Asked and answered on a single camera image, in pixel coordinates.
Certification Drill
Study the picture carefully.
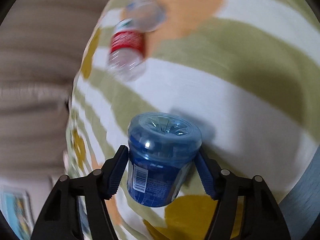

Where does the blue plastic cup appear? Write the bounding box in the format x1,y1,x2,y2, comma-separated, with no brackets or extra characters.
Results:
127,112,202,207

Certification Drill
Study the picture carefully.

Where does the light blue label clear cup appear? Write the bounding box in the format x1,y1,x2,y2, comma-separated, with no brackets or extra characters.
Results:
125,0,166,33

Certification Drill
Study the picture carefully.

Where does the red label clear cup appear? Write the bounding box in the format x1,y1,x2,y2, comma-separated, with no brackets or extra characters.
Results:
107,18,146,82

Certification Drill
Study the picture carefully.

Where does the beige curtain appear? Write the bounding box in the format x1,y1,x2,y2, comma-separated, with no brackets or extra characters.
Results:
1,0,108,176

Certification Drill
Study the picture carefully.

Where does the green striped floral blanket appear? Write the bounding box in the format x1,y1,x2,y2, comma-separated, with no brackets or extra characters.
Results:
64,0,319,239

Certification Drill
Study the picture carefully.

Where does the colourful picture frame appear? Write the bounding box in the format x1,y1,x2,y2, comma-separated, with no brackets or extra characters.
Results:
1,185,34,240

